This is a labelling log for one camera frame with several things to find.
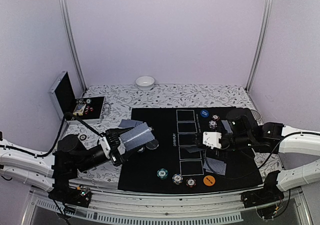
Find dealt playing card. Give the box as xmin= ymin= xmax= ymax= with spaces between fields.
xmin=221 ymin=120 xmax=231 ymax=133
xmin=203 ymin=157 xmax=227 ymax=176
xmin=118 ymin=119 xmax=143 ymax=129

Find blue small blind button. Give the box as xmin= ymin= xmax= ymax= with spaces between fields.
xmin=200 ymin=109 xmax=210 ymax=118

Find red white chips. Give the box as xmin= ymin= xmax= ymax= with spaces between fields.
xmin=185 ymin=178 xmax=197 ymax=188
xmin=211 ymin=114 xmax=220 ymax=121

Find grey playing card deck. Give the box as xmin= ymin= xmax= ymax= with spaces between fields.
xmin=119 ymin=122 xmax=155 ymax=151

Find green chips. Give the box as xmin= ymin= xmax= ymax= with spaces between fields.
xmin=138 ymin=147 xmax=145 ymax=153
xmin=156 ymin=168 xmax=169 ymax=180

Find black dealer button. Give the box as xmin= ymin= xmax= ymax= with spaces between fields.
xmin=145 ymin=139 xmax=159 ymax=151

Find orange big blind button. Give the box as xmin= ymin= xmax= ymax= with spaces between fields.
xmin=203 ymin=175 xmax=216 ymax=187

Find blue peach poker chip stack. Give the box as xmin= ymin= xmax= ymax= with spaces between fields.
xmin=172 ymin=173 xmax=183 ymax=185

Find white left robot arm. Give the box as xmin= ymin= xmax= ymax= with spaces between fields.
xmin=0 ymin=126 xmax=136 ymax=202

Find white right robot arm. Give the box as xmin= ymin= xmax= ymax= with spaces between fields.
xmin=195 ymin=108 xmax=320 ymax=203

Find black poker play mat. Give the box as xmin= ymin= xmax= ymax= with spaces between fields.
xmin=117 ymin=107 xmax=263 ymax=194

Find aluminium poker case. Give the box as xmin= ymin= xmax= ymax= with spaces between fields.
xmin=48 ymin=71 xmax=111 ymax=125

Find card box in case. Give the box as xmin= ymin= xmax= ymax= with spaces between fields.
xmin=72 ymin=103 xmax=88 ymax=116

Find white ceramic bowl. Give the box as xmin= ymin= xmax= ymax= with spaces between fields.
xmin=135 ymin=76 xmax=155 ymax=91

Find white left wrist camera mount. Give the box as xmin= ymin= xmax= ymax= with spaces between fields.
xmin=99 ymin=136 xmax=111 ymax=159

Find front aluminium rail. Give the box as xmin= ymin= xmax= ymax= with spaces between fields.
xmin=21 ymin=187 xmax=313 ymax=225

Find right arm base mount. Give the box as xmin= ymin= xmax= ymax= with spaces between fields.
xmin=240 ymin=188 xmax=285 ymax=221

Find left aluminium frame post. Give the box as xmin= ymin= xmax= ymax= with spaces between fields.
xmin=59 ymin=0 xmax=88 ymax=93

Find aluminium frame post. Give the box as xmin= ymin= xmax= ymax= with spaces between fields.
xmin=59 ymin=0 xmax=88 ymax=93
xmin=245 ymin=0 xmax=273 ymax=93

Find right aluminium frame post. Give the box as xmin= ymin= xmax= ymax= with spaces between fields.
xmin=245 ymin=0 xmax=273 ymax=93

